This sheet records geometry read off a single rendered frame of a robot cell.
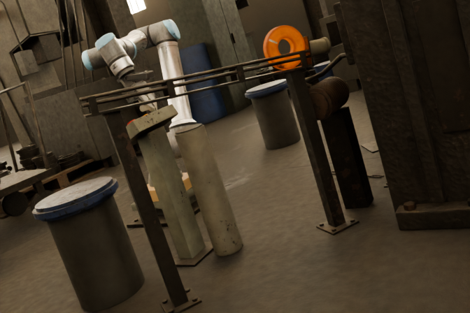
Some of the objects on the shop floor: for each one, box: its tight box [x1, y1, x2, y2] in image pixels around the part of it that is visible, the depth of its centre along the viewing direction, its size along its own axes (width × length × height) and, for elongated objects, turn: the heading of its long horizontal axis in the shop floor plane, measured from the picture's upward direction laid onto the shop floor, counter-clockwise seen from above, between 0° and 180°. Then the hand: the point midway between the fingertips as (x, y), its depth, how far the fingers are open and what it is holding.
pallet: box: [0, 144, 109, 219], centre depth 456 cm, size 120×81×44 cm
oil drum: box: [179, 43, 227, 125], centre depth 574 cm, size 59×59×89 cm
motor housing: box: [308, 77, 373, 209], centre depth 191 cm, size 13×22×54 cm, turn 25°
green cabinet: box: [166, 0, 260, 115], centre depth 589 cm, size 48×70×150 cm
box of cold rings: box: [21, 61, 172, 174], centre depth 523 cm, size 123×93×87 cm
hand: (155, 110), depth 197 cm, fingers closed
